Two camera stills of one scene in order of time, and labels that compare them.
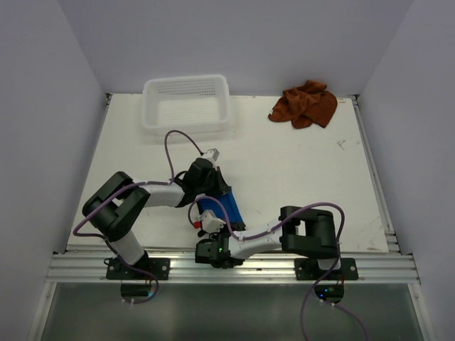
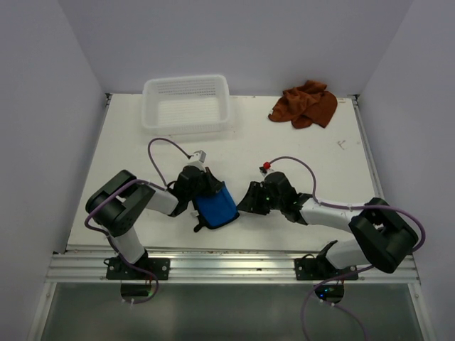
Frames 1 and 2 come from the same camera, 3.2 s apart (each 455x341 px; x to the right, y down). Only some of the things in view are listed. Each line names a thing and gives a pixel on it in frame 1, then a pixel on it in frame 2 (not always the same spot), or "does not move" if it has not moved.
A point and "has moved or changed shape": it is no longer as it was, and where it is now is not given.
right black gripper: x=215 y=236 to x=250 y=202
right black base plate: x=308 y=269 does not move
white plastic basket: x=187 y=104 does not move
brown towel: x=306 y=105 does not move
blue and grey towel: x=225 y=206 has moved or changed shape
